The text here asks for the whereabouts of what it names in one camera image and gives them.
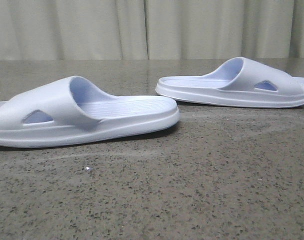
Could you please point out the blue slipper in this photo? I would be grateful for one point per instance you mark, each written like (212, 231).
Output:
(74, 111)
(238, 82)

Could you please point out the beige curtain backdrop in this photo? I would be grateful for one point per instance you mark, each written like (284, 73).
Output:
(155, 29)

